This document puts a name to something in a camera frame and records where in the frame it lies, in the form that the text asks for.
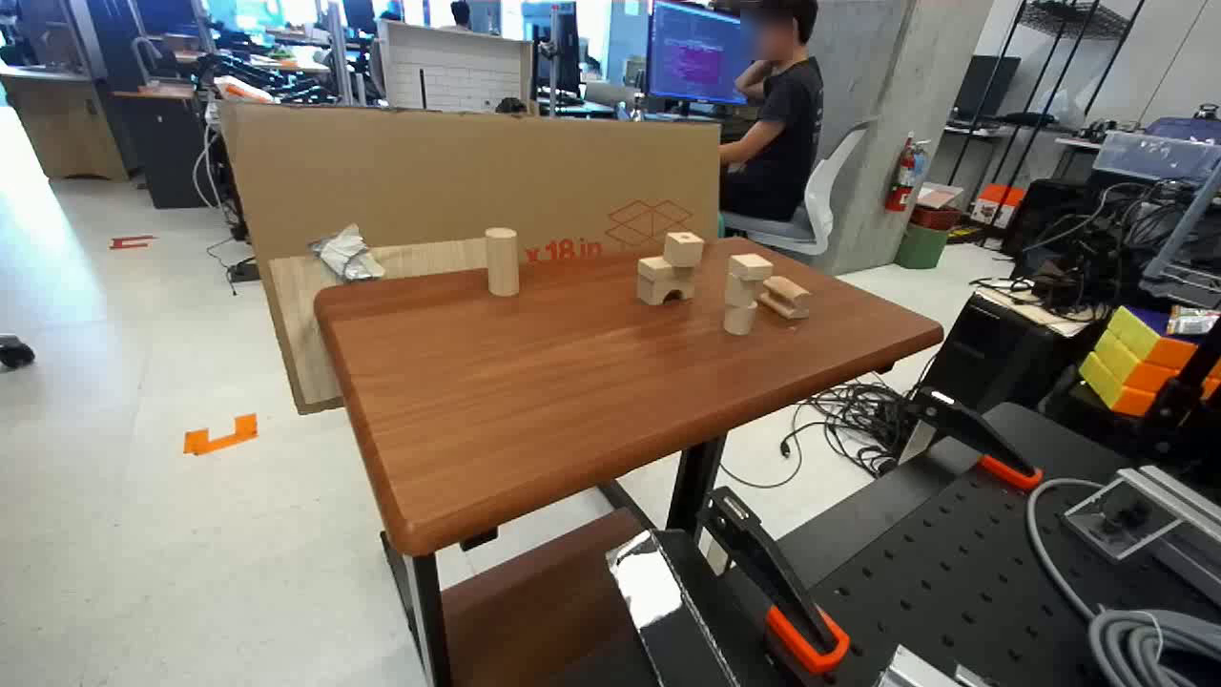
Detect light plywood board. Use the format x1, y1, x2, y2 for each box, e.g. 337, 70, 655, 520
268, 234, 492, 416

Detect wooden arch block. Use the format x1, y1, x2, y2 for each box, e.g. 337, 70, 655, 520
634, 251, 699, 307

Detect yellow orange foam cube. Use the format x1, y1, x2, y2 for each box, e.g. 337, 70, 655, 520
1077, 300, 1207, 425

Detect tall wooden cylinder block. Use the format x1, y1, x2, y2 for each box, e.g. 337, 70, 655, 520
482, 226, 524, 300

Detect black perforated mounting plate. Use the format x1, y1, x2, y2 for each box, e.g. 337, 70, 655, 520
608, 402, 1221, 687

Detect green bin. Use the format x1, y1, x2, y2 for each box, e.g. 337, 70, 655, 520
891, 220, 948, 269

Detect white partition panel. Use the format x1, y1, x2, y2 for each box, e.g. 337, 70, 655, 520
377, 19, 539, 119

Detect square wooden block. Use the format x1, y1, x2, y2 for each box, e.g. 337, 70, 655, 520
726, 251, 779, 292
660, 227, 709, 269

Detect seated person black shirt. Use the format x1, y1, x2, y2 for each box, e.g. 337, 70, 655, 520
718, 0, 828, 220

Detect short wooden cylinder block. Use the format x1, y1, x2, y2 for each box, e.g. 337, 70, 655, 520
722, 285, 763, 338

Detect black floor cables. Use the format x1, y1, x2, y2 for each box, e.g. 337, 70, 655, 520
718, 376, 919, 491

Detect black cabinet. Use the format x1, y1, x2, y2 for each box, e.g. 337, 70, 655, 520
112, 84, 213, 211

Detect red fire extinguisher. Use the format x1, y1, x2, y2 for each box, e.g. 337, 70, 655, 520
882, 134, 926, 217

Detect grey electrical box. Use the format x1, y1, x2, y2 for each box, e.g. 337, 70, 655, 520
1059, 464, 1195, 566

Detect grey cable bundle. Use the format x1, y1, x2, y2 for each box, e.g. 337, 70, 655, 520
1022, 472, 1221, 687

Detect black equipment box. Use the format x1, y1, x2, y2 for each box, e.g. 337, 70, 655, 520
926, 291, 1085, 413

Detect white office chair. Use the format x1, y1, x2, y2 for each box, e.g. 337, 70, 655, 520
722, 120, 877, 263

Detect low curved wooden block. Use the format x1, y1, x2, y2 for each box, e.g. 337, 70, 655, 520
754, 269, 812, 325

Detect black table leg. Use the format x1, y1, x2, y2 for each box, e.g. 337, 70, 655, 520
377, 529, 458, 687

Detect large cardboard box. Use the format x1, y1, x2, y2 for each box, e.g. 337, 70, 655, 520
216, 98, 726, 277

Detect computer monitor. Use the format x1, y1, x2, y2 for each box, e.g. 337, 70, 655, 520
646, 0, 739, 109

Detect black metal shelf rack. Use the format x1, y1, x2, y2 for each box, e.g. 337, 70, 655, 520
945, 0, 1147, 196

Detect crumpled white cloth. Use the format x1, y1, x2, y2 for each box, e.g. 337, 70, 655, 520
307, 220, 388, 285

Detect black clamp orange handle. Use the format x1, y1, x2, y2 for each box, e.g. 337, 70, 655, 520
695, 483, 853, 679
907, 385, 1049, 496

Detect orange white box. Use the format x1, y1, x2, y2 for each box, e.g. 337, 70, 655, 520
969, 178, 1030, 234

